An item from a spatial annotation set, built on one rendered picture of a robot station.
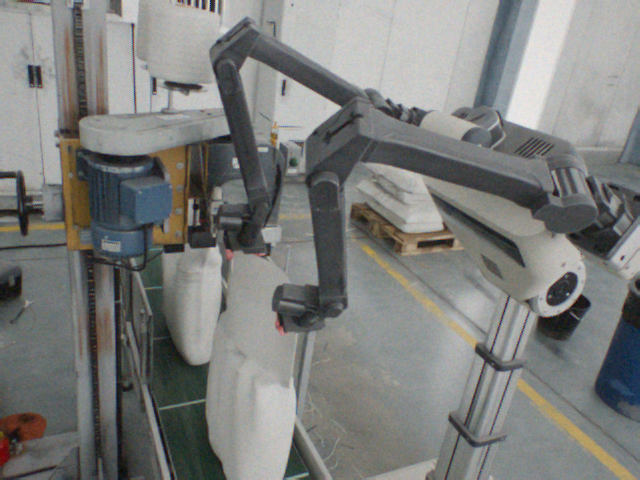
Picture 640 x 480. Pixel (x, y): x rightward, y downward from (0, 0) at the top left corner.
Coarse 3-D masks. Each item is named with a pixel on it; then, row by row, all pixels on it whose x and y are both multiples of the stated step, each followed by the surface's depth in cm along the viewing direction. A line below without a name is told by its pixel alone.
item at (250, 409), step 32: (256, 256) 157; (256, 288) 161; (224, 320) 164; (256, 320) 139; (224, 352) 157; (256, 352) 142; (288, 352) 134; (224, 384) 154; (256, 384) 142; (288, 384) 136; (224, 416) 156; (256, 416) 142; (288, 416) 147; (224, 448) 159; (256, 448) 147; (288, 448) 154
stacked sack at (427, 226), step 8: (376, 208) 462; (384, 216) 452; (400, 224) 432; (408, 224) 431; (416, 224) 434; (424, 224) 437; (432, 224) 441; (440, 224) 445; (408, 232) 433; (416, 232) 437
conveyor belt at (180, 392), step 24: (144, 288) 260; (168, 336) 227; (168, 360) 213; (168, 384) 201; (192, 384) 202; (168, 408) 190; (192, 408) 191; (168, 432) 180; (192, 432) 181; (168, 456) 182; (192, 456) 172; (216, 456) 173; (288, 456) 177
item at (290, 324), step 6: (282, 318) 121; (288, 318) 121; (294, 318) 121; (300, 318) 118; (288, 324) 120; (294, 324) 121; (300, 324) 120; (306, 324) 119; (312, 324) 118; (318, 324) 123; (324, 324) 124; (288, 330) 120; (294, 330) 121
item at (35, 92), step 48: (0, 0) 338; (48, 0) 351; (192, 0) 383; (0, 48) 350; (48, 48) 360; (0, 96) 361; (48, 96) 372; (144, 96) 398; (192, 96) 413; (0, 144) 373; (48, 144) 385; (0, 192) 387
